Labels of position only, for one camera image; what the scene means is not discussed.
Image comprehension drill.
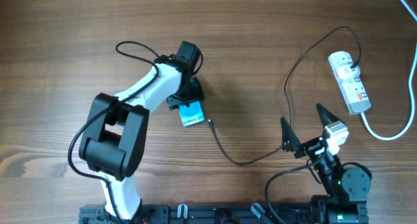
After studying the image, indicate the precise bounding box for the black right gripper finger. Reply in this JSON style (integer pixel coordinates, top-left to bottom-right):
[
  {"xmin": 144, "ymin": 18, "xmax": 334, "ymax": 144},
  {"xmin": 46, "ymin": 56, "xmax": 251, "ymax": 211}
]
[
  {"xmin": 316, "ymin": 103, "xmax": 343, "ymax": 126},
  {"xmin": 280, "ymin": 117, "xmax": 301, "ymax": 152}
]

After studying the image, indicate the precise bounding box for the blue Galaxy S25 smartphone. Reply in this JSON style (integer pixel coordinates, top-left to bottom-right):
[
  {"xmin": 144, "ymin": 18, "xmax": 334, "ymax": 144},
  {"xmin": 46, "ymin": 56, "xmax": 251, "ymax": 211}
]
[{"xmin": 179, "ymin": 102, "xmax": 205, "ymax": 127}]

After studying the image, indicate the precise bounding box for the black USB charging cable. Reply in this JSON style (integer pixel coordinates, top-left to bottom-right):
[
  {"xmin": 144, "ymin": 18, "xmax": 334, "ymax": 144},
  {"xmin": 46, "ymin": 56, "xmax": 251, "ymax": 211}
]
[{"xmin": 207, "ymin": 25, "xmax": 363, "ymax": 167}]

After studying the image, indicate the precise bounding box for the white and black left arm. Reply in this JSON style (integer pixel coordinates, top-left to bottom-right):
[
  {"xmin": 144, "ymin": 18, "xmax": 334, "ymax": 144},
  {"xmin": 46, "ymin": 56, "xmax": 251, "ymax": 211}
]
[{"xmin": 73, "ymin": 41, "xmax": 205, "ymax": 223}]

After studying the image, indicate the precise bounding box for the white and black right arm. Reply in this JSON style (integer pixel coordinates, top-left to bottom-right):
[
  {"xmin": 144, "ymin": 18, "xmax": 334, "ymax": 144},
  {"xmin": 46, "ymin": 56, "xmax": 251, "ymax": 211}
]
[{"xmin": 276, "ymin": 104, "xmax": 372, "ymax": 223}]

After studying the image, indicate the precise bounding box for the white power strip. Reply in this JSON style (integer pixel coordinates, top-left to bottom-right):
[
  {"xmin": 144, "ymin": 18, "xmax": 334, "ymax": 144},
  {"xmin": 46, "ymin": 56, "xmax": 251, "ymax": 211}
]
[{"xmin": 328, "ymin": 51, "xmax": 371, "ymax": 115}]

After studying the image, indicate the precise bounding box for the white USB wall charger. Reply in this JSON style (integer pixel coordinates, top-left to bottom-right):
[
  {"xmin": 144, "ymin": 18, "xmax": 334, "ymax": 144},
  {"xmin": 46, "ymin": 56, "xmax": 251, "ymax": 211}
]
[{"xmin": 334, "ymin": 64, "xmax": 360, "ymax": 82}]

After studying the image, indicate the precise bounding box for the white power strip cord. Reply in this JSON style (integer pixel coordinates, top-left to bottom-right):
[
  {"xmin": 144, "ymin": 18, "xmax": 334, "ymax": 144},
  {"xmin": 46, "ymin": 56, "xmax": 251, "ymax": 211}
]
[{"xmin": 360, "ymin": 41, "xmax": 417, "ymax": 141}]

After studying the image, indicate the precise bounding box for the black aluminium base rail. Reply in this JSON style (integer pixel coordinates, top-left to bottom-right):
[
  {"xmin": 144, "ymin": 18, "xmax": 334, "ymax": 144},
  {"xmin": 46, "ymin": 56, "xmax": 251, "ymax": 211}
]
[{"xmin": 78, "ymin": 203, "xmax": 369, "ymax": 224}]

